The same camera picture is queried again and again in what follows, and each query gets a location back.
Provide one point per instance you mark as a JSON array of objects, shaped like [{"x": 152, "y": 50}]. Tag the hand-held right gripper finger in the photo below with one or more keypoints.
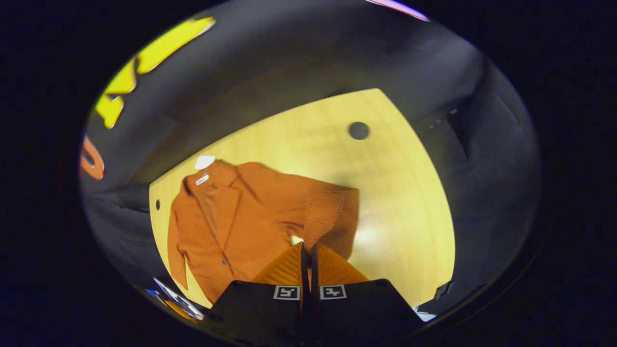
[
  {"x": 315, "y": 313},
  {"x": 303, "y": 313}
]

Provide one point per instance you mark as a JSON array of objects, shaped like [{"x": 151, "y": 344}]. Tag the rust orange knit cardigan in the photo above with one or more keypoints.
[{"x": 241, "y": 217}]

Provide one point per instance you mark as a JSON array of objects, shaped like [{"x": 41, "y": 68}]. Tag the computer monitor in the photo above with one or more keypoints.
[{"x": 178, "y": 303}]

